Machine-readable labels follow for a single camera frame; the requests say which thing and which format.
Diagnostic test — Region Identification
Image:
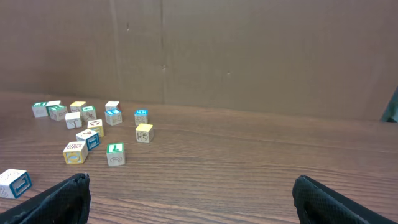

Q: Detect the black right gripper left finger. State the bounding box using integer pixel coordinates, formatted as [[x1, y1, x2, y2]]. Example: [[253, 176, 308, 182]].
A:
[[1, 173, 91, 224]]

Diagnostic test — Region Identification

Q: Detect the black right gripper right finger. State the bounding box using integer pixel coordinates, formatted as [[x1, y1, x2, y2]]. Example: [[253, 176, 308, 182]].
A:
[[292, 175, 397, 224]]

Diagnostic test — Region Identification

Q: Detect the white patterned wooden block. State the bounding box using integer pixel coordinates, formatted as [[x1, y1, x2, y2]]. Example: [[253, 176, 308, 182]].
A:
[[0, 169, 32, 199]]

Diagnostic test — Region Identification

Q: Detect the yellow sided picture block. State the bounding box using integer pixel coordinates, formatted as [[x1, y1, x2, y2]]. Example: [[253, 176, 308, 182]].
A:
[[63, 141, 88, 165]]

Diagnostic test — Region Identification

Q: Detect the white block brown acorn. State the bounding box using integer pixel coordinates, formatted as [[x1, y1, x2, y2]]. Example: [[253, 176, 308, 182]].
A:
[[76, 129, 101, 151]]

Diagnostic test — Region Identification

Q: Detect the green L wooden block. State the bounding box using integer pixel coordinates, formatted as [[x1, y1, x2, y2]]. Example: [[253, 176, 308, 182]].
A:
[[106, 142, 126, 166]]

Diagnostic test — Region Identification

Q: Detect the white block brown animal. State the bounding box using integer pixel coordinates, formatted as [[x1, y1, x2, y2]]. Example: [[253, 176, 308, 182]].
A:
[[87, 119, 104, 137]]

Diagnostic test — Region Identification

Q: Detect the white block blue side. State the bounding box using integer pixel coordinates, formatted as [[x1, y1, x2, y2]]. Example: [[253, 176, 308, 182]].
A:
[[65, 112, 82, 129]]

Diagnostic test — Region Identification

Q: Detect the green R wooden block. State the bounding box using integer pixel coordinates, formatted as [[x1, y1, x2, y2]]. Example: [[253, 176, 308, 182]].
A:
[[48, 105, 68, 121]]

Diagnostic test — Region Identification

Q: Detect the green number four block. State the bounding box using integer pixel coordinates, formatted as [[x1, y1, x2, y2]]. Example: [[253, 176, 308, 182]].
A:
[[82, 105, 96, 122]]

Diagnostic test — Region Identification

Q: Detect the yellow top wooden block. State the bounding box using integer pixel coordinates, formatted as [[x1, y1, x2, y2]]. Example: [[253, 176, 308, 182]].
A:
[[70, 101, 86, 113]]

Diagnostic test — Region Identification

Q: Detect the blue P wooden block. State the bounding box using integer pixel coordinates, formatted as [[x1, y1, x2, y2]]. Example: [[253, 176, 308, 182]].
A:
[[104, 109, 123, 126]]

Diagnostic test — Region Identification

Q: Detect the green letter block far left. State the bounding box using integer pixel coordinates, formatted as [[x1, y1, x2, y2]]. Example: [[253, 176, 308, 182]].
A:
[[32, 102, 48, 118]]

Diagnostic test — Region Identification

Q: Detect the plain wooden block number two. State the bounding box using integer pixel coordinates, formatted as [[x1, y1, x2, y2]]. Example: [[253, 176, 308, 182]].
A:
[[46, 100, 61, 107]]

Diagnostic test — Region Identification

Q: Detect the yellow top block right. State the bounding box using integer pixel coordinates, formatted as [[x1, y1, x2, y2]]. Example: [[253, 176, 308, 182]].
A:
[[136, 123, 154, 143]]

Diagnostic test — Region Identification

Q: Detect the white wooden block top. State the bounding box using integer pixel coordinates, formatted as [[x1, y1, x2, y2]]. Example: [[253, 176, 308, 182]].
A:
[[105, 101, 121, 111]]

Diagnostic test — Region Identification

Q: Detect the blue top wooden block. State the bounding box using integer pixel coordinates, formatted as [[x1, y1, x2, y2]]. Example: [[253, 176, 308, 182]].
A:
[[134, 109, 149, 126]]

